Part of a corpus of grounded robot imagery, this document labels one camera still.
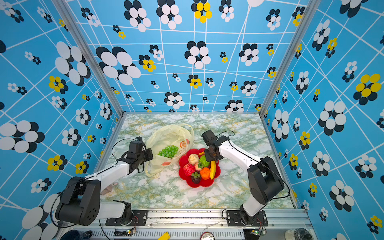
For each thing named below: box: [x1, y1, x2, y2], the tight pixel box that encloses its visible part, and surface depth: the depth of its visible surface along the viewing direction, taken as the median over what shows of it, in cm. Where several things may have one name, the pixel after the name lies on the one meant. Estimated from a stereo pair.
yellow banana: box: [210, 160, 216, 180], surface depth 86 cm
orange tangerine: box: [199, 167, 211, 180], surface depth 86 cm
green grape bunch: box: [158, 145, 179, 159], surface depth 96 cm
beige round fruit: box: [188, 153, 199, 166], surface depth 89 cm
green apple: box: [198, 155, 210, 169], surface depth 88 cm
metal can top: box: [200, 231, 216, 240], surface depth 61 cm
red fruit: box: [183, 163, 196, 177], surface depth 86 cm
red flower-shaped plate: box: [178, 148, 221, 188], surface depth 87 cm
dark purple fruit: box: [191, 171, 202, 184], surface depth 84 cm
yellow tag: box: [157, 231, 171, 240], surface depth 70 cm
